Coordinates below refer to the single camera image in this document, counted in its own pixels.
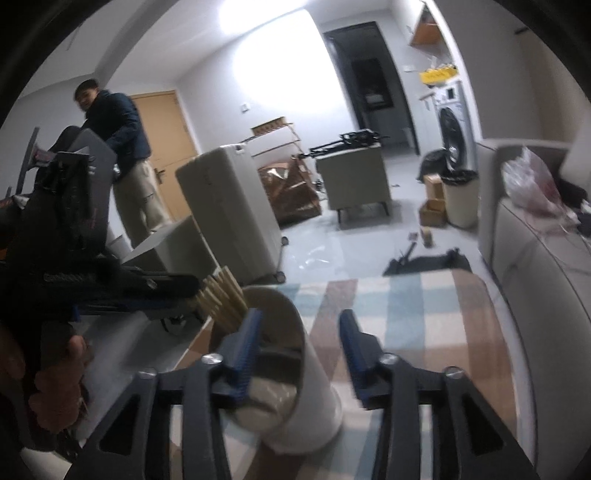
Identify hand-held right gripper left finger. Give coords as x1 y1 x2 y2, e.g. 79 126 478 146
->
65 308 264 480

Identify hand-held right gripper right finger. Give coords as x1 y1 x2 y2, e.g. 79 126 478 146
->
338 310 541 480

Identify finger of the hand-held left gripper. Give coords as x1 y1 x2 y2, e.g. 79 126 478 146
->
69 270 201 321

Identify grey white utensil holder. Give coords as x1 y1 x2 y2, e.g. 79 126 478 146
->
208 286 343 455

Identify bunch of wooden chopsticks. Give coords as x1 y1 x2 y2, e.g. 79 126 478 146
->
194 265 250 333

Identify person's left hand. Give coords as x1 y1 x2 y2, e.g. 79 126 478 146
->
0 323 90 432

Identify checked tablecloth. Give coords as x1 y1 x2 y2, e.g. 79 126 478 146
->
171 268 522 480

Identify beige hard suitcase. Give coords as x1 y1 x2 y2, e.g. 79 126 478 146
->
175 144 287 284

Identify wooden door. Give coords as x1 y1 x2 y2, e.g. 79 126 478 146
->
127 91 199 222

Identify brown patterned bag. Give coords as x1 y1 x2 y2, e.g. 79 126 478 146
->
256 154 322 227

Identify open cardboard box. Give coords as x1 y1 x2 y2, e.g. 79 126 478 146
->
419 198 448 228

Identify grey cabinet with legs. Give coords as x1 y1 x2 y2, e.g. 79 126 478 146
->
316 141 393 227

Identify tall cardboard box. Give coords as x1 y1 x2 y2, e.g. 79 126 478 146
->
423 174 445 201

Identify beige trash bin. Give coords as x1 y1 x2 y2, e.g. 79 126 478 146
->
441 169 481 229

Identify grey sofa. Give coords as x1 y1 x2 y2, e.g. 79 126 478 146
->
475 138 591 462

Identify wooden slotted tray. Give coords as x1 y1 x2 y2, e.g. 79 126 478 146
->
250 117 289 136

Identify wooden folding rack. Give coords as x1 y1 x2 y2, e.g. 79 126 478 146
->
252 122 308 158

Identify black trash bag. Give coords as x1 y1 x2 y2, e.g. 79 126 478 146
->
418 148 446 183

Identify black tripod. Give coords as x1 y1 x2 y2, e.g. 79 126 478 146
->
308 130 389 155

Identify white washing machine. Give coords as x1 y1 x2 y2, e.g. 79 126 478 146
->
436 80 478 176

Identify white red plastic bag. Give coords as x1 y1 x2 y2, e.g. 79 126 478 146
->
501 147 561 215

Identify black framed doorway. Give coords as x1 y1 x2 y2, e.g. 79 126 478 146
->
322 21 421 155

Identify yellow box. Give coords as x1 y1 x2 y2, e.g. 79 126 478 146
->
419 67 459 86

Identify grey sofa cushion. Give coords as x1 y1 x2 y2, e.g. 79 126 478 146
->
558 138 591 195

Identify black strap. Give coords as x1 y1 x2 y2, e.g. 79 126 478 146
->
382 249 474 277

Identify wooden wall shelf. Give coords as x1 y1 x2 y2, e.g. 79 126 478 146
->
409 0 446 47

